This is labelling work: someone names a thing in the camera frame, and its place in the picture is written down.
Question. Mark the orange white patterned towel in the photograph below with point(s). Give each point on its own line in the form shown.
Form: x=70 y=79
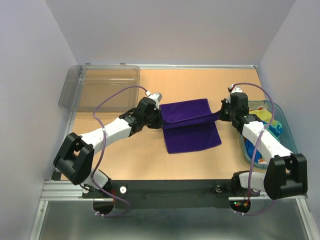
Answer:
x=261 y=108

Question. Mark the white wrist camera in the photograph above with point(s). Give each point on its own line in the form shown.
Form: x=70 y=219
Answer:
x=156 y=96
x=234 y=89

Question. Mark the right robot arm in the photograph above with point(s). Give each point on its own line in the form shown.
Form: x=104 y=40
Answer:
x=286 y=173

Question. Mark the yellow towel teal trim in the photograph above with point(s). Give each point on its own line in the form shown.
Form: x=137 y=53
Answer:
x=262 y=114

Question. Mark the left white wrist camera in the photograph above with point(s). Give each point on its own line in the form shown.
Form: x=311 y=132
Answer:
x=156 y=96

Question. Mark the aluminium frame rail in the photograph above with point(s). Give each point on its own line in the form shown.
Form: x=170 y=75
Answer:
x=63 y=214

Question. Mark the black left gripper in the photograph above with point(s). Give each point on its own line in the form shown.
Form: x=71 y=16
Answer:
x=158 y=123

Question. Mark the purple towel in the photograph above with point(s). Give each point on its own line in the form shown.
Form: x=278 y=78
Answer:
x=189 y=126

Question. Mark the teal plastic bin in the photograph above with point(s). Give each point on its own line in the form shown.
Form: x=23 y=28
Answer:
x=286 y=138

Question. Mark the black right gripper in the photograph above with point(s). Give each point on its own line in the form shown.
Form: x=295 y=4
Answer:
x=221 y=115

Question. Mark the smoky clear plastic bin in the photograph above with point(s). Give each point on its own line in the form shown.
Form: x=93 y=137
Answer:
x=87 y=86

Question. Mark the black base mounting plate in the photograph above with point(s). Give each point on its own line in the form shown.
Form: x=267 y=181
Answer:
x=124 y=195

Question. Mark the blue towel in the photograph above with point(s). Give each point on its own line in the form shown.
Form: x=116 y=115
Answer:
x=275 y=129

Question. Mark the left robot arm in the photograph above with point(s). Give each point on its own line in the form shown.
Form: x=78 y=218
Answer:
x=75 y=156

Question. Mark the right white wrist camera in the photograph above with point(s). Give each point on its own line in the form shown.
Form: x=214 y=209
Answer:
x=234 y=89

